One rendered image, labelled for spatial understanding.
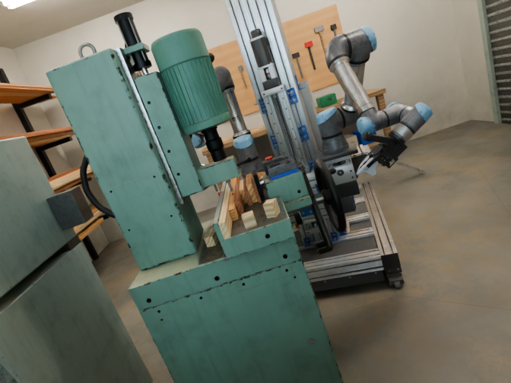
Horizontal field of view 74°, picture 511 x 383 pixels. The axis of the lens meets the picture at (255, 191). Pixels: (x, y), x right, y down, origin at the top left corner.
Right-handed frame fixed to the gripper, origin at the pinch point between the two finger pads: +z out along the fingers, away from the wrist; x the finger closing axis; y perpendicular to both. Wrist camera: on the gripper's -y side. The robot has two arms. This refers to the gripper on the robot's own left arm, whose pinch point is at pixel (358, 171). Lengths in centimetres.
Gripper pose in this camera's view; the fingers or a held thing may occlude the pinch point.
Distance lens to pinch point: 144.2
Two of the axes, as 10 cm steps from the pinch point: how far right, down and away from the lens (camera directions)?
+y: 7.5, 6.3, 2.0
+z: -6.6, 7.3, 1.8
